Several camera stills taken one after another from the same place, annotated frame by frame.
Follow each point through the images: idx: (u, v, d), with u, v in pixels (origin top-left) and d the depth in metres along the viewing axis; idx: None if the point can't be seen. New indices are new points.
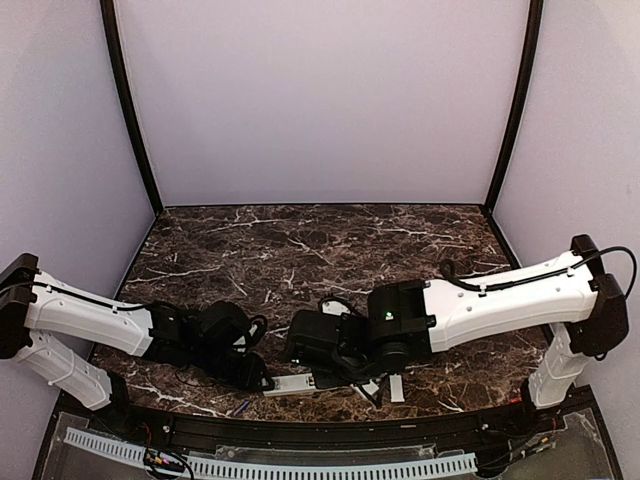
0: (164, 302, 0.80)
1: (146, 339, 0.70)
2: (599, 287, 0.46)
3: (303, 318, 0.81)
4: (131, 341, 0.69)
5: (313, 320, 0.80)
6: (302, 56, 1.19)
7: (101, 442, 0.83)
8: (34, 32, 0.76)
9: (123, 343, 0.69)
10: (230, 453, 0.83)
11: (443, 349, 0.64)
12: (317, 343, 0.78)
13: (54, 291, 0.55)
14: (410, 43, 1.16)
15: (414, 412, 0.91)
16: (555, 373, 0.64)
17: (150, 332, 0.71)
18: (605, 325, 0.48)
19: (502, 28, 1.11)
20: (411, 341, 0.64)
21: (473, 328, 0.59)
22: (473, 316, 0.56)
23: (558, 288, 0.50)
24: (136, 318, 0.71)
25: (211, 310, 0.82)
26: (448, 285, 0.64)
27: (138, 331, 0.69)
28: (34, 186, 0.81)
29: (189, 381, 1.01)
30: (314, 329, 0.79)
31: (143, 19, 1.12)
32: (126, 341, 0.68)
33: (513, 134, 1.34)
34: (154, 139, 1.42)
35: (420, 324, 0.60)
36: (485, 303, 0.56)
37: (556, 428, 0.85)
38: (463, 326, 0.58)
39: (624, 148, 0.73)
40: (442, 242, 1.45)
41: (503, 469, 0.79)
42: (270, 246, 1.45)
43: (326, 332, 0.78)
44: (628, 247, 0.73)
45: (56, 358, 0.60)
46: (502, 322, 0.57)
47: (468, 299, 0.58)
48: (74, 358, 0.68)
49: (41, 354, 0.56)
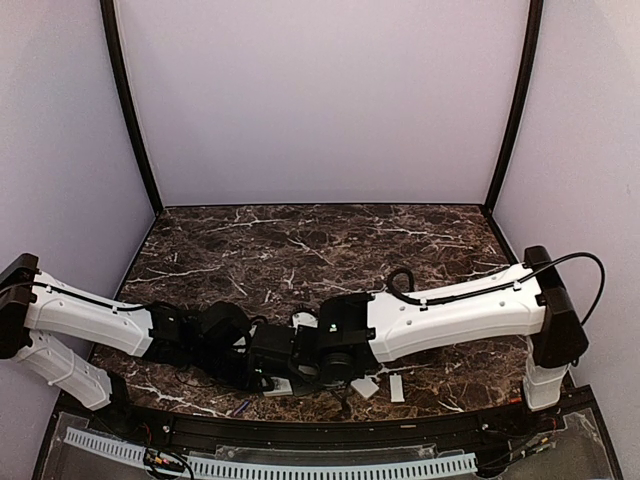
0: (164, 302, 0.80)
1: (146, 339, 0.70)
2: (546, 302, 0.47)
3: (264, 331, 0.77)
4: (131, 340, 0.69)
5: (273, 333, 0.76)
6: (303, 56, 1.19)
7: (101, 441, 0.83)
8: (34, 33, 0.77)
9: (124, 343, 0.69)
10: (230, 452, 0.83)
11: (387, 361, 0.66)
12: (278, 353, 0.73)
13: (54, 291, 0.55)
14: (410, 43, 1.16)
15: (414, 412, 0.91)
16: (535, 378, 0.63)
17: (150, 332, 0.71)
18: (558, 339, 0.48)
19: (502, 28, 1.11)
20: (353, 351, 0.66)
21: (413, 341, 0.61)
22: (412, 330, 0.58)
23: (502, 303, 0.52)
24: (136, 318, 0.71)
25: (212, 310, 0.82)
26: (393, 299, 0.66)
27: (137, 331, 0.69)
28: (34, 187, 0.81)
29: (189, 381, 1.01)
30: (270, 341, 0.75)
31: (142, 19, 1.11)
32: (126, 341, 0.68)
33: (513, 134, 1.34)
34: (154, 139, 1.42)
35: (360, 336, 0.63)
36: (425, 317, 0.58)
37: (556, 428, 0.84)
38: (402, 339, 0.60)
39: (624, 148, 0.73)
40: (442, 242, 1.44)
41: (503, 469, 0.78)
42: (270, 246, 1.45)
43: (281, 342, 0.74)
44: (628, 248, 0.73)
45: (56, 359, 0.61)
46: (444, 335, 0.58)
47: (409, 313, 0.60)
48: (74, 358, 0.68)
49: (42, 354, 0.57)
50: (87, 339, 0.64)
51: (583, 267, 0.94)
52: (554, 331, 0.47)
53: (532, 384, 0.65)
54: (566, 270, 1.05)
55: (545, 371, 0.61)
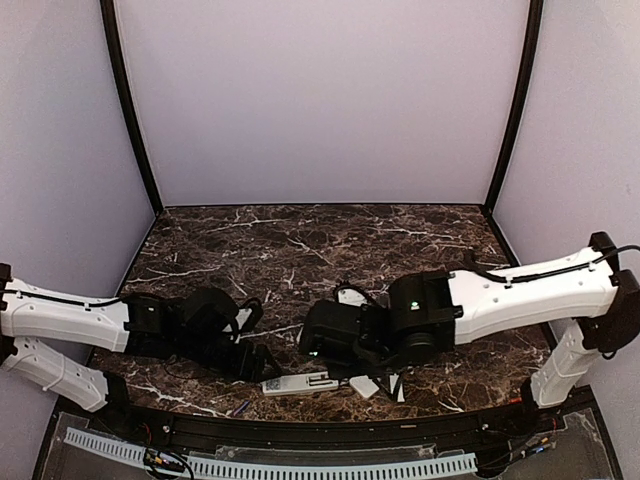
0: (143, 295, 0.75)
1: (123, 335, 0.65)
2: (623, 282, 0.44)
3: (324, 309, 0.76)
4: (108, 337, 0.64)
5: (334, 310, 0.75)
6: (304, 58, 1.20)
7: (101, 441, 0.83)
8: (34, 35, 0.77)
9: (100, 340, 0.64)
10: (230, 452, 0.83)
11: (464, 343, 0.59)
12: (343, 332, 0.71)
13: (25, 295, 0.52)
14: (410, 43, 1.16)
15: (414, 412, 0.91)
16: (563, 370, 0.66)
17: (126, 325, 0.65)
18: (626, 319, 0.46)
19: (502, 27, 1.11)
20: (436, 331, 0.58)
21: (494, 321, 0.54)
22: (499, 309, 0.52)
23: (581, 283, 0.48)
24: (111, 313, 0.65)
25: (197, 297, 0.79)
26: (473, 276, 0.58)
27: (112, 327, 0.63)
28: (34, 187, 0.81)
29: (189, 381, 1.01)
30: (334, 320, 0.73)
31: (142, 19, 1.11)
32: (102, 339, 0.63)
33: (513, 134, 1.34)
34: (154, 139, 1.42)
35: (448, 314, 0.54)
36: (511, 296, 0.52)
37: (556, 428, 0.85)
38: (486, 319, 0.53)
39: (623, 148, 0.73)
40: (442, 242, 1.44)
41: (503, 469, 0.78)
42: (270, 246, 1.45)
43: (345, 321, 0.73)
44: (627, 248, 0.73)
45: (44, 363, 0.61)
46: (518, 316, 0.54)
47: (493, 290, 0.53)
48: (64, 361, 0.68)
49: (29, 361, 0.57)
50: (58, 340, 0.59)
51: None
52: (628, 312, 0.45)
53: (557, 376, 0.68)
54: None
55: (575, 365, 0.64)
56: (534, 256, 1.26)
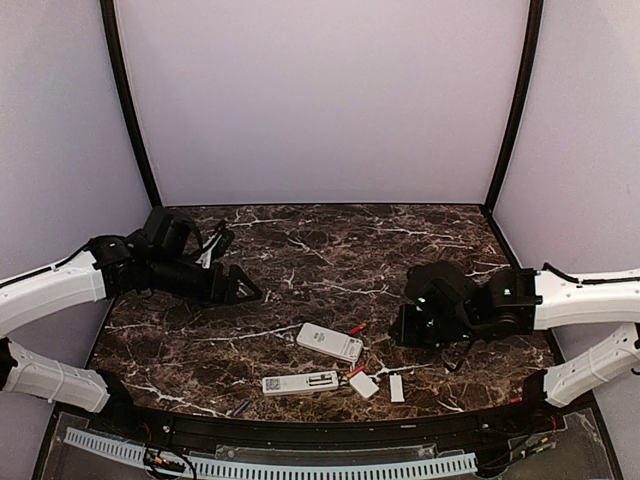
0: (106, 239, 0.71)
1: (97, 274, 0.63)
2: None
3: (444, 269, 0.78)
4: (85, 285, 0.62)
5: (451, 272, 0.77)
6: (304, 59, 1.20)
7: (100, 441, 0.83)
8: (33, 34, 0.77)
9: (82, 292, 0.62)
10: (230, 452, 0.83)
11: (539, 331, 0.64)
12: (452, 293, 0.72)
13: None
14: (410, 43, 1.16)
15: (414, 412, 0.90)
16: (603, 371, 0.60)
17: (96, 264, 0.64)
18: None
19: (502, 27, 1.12)
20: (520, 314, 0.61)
21: (569, 315, 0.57)
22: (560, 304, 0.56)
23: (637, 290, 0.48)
24: (75, 263, 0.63)
25: (158, 221, 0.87)
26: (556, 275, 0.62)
27: (84, 271, 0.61)
28: (35, 186, 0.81)
29: (189, 381, 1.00)
30: (454, 278, 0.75)
31: (142, 18, 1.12)
32: (83, 290, 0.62)
33: (514, 133, 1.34)
34: (154, 139, 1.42)
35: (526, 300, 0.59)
36: (573, 294, 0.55)
37: (556, 428, 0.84)
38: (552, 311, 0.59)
39: (623, 148, 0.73)
40: (442, 242, 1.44)
41: (503, 469, 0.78)
42: (270, 246, 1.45)
43: (461, 284, 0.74)
44: (628, 248, 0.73)
45: (43, 370, 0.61)
46: (581, 314, 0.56)
47: (565, 288, 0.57)
48: (60, 368, 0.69)
49: (30, 370, 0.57)
50: (41, 313, 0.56)
51: (585, 265, 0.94)
52: None
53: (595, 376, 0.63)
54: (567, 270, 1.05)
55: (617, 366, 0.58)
56: (534, 256, 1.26)
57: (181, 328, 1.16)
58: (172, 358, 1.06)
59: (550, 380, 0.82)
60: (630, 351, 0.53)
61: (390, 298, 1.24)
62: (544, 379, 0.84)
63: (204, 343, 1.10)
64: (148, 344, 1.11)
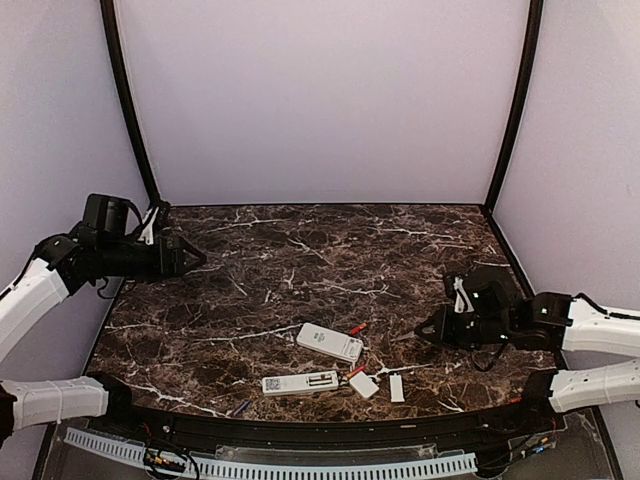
0: (47, 240, 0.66)
1: (53, 275, 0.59)
2: None
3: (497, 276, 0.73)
4: (49, 289, 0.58)
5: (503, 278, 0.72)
6: (304, 58, 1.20)
7: (101, 442, 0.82)
8: (34, 33, 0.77)
9: (51, 296, 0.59)
10: (230, 453, 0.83)
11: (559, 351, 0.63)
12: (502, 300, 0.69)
13: None
14: (410, 42, 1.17)
15: (414, 412, 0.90)
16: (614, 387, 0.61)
17: (50, 265, 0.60)
18: None
19: (501, 27, 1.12)
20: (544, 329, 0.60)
21: (597, 343, 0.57)
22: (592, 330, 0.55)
23: None
24: (28, 275, 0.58)
25: (95, 209, 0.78)
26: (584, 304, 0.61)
27: (41, 278, 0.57)
28: (35, 185, 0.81)
29: (189, 381, 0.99)
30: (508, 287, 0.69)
31: (142, 19, 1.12)
32: (49, 294, 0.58)
33: (514, 133, 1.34)
34: (154, 139, 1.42)
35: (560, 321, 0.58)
36: (608, 323, 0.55)
37: (556, 428, 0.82)
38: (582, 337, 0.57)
39: (623, 147, 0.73)
40: (442, 242, 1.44)
41: (503, 469, 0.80)
42: (270, 246, 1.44)
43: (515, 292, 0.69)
44: (628, 248, 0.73)
45: (42, 396, 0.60)
46: (609, 344, 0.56)
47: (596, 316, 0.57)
48: (53, 386, 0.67)
49: (30, 399, 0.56)
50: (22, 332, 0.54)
51: (585, 265, 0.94)
52: None
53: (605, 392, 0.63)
54: (567, 271, 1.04)
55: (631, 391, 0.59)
56: (535, 256, 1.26)
57: (181, 328, 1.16)
58: (172, 358, 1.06)
59: (557, 381, 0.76)
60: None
61: (390, 298, 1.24)
62: (553, 378, 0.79)
63: (204, 343, 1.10)
64: (148, 344, 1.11)
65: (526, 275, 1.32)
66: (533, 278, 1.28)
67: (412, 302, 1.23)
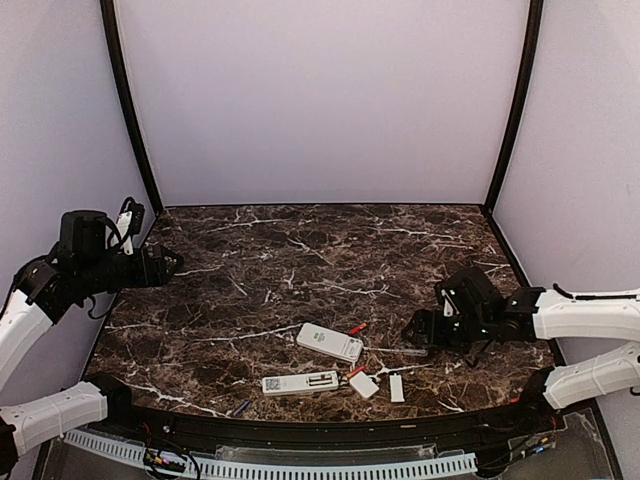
0: (26, 271, 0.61)
1: (33, 310, 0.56)
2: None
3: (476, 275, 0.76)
4: (33, 322, 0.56)
5: (478, 278, 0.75)
6: (306, 60, 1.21)
7: (101, 442, 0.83)
8: (34, 32, 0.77)
9: (36, 329, 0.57)
10: (230, 453, 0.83)
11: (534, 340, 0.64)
12: (472, 296, 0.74)
13: None
14: (410, 44, 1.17)
15: (414, 412, 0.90)
16: (603, 376, 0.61)
17: (28, 298, 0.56)
18: None
19: (501, 26, 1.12)
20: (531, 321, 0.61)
21: (564, 327, 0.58)
22: (559, 314, 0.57)
23: (625, 306, 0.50)
24: (9, 310, 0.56)
25: (70, 229, 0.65)
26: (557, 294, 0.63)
27: (21, 313, 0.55)
28: (36, 185, 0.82)
29: (189, 381, 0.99)
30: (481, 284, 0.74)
31: (143, 18, 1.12)
32: (31, 328, 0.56)
33: (514, 133, 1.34)
34: (154, 139, 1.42)
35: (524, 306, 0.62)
36: (568, 306, 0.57)
37: (556, 428, 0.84)
38: (555, 326, 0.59)
39: (623, 145, 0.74)
40: (442, 242, 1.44)
41: (503, 469, 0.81)
42: (270, 246, 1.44)
43: (486, 288, 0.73)
44: (628, 247, 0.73)
45: (39, 417, 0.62)
46: (574, 329, 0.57)
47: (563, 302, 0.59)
48: (49, 403, 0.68)
49: (27, 424, 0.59)
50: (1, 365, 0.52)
51: (584, 264, 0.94)
52: None
53: (596, 380, 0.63)
54: (567, 271, 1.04)
55: (623, 378, 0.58)
56: (535, 256, 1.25)
57: (181, 328, 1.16)
58: (172, 358, 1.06)
59: (553, 375, 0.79)
60: (633, 366, 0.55)
61: (390, 298, 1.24)
62: (548, 376, 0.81)
63: (204, 343, 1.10)
64: (148, 344, 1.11)
65: (527, 275, 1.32)
66: (533, 278, 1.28)
67: (412, 302, 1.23)
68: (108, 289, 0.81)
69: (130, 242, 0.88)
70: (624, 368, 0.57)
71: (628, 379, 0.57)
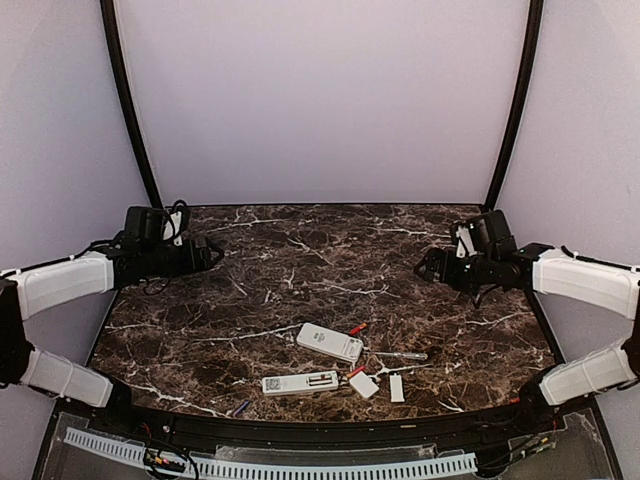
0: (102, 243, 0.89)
1: (108, 264, 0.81)
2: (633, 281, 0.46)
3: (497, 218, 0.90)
4: (99, 274, 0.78)
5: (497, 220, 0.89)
6: (306, 60, 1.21)
7: (101, 442, 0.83)
8: (33, 33, 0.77)
9: (96, 282, 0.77)
10: (230, 453, 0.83)
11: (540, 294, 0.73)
12: (490, 233, 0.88)
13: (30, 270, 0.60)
14: (410, 44, 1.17)
15: (414, 412, 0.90)
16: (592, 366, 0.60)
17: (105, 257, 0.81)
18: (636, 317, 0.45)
19: (501, 26, 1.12)
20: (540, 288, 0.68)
21: (561, 281, 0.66)
22: (558, 267, 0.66)
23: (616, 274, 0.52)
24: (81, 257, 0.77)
25: (136, 218, 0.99)
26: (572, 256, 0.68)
27: (95, 262, 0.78)
28: (36, 185, 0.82)
29: (189, 381, 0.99)
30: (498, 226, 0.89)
31: (143, 18, 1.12)
32: (97, 277, 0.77)
33: (514, 133, 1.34)
34: (154, 139, 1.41)
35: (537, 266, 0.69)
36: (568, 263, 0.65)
37: (556, 428, 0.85)
38: (555, 281, 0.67)
39: (623, 146, 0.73)
40: (442, 242, 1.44)
41: (503, 469, 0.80)
42: (270, 246, 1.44)
43: (501, 229, 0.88)
44: (628, 247, 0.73)
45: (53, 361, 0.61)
46: (572, 286, 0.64)
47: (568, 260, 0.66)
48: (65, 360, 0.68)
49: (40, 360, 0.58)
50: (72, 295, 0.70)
51: None
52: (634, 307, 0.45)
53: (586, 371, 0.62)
54: None
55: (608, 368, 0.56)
56: None
57: (181, 328, 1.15)
58: (172, 358, 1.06)
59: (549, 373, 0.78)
60: (614, 351, 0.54)
61: (390, 298, 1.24)
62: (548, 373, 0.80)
63: (204, 343, 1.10)
64: (148, 344, 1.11)
65: None
66: None
67: (413, 302, 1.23)
68: (168, 272, 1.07)
69: (181, 236, 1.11)
70: (608, 356, 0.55)
71: (611, 368, 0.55)
